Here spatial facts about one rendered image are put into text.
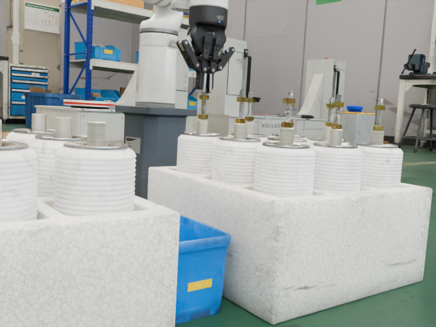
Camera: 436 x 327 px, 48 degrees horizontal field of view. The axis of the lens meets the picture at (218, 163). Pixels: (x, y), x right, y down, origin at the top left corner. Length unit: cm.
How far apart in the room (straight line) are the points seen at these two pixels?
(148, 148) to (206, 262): 48
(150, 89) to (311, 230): 57
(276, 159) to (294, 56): 652
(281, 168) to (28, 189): 37
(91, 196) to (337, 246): 40
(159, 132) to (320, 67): 350
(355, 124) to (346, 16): 570
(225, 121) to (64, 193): 289
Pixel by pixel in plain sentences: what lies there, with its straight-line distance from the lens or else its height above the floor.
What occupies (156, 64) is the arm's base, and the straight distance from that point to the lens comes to 115.
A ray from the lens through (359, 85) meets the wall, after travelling 658.
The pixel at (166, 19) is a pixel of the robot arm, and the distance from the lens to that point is 118.
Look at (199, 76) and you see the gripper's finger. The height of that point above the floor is 37.
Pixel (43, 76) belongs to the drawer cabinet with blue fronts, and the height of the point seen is 58.
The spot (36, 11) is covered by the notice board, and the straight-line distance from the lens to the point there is 716.
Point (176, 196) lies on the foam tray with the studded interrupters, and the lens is 90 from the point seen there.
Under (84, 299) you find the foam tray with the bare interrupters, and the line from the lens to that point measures 56.
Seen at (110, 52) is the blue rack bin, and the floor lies 89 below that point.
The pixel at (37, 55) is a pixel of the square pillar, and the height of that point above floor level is 89.
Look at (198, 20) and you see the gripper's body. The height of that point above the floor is 47.
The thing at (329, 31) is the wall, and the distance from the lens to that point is 694.
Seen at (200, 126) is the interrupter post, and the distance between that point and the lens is 95.
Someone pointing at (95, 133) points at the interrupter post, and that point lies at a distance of 59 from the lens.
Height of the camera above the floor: 30
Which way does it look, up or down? 6 degrees down
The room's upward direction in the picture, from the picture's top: 3 degrees clockwise
